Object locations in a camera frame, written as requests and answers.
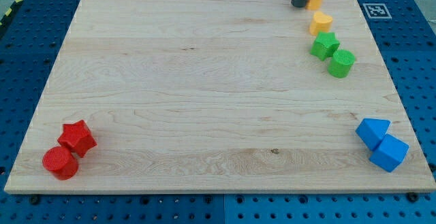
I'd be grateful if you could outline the blue triangle block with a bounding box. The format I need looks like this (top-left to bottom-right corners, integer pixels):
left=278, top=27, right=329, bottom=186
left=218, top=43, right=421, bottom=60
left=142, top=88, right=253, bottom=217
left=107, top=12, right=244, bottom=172
left=355, top=118, right=391, bottom=150

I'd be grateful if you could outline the green star block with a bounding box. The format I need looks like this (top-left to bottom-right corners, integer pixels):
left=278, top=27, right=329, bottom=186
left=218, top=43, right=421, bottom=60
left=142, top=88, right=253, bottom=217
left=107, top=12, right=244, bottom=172
left=310, top=31, right=341, bottom=61

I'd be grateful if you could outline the red cylinder block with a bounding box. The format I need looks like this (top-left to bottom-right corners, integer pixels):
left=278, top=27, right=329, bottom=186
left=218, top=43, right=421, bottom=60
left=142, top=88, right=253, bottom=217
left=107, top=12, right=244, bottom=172
left=42, top=146, right=78, bottom=180

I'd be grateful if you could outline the yellow heart block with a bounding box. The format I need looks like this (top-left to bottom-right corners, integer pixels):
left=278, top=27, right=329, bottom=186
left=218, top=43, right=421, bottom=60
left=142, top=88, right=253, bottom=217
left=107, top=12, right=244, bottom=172
left=309, top=11, right=333, bottom=36

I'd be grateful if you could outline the blue cube block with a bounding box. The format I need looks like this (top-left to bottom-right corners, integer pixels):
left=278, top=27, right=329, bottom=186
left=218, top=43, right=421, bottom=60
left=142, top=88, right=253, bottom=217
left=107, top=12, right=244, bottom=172
left=369, top=134, right=409, bottom=172

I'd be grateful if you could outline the wooden board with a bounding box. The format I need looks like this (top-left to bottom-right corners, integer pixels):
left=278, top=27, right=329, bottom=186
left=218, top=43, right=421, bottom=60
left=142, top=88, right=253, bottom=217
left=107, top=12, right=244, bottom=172
left=5, top=0, right=435, bottom=195

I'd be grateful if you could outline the green cylinder block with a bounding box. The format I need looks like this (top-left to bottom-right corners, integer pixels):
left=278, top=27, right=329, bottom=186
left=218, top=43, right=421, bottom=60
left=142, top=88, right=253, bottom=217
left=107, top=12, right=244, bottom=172
left=328, top=50, right=356, bottom=78

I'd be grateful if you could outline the red star block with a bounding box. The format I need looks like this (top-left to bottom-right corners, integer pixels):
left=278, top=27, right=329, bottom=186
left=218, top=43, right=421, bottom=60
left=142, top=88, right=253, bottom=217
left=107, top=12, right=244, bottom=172
left=57, top=120, right=97, bottom=158

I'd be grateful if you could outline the white fiducial marker tag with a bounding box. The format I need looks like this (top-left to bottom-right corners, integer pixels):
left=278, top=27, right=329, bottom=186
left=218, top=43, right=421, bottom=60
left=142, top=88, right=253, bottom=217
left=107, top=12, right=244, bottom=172
left=363, top=3, right=392, bottom=19

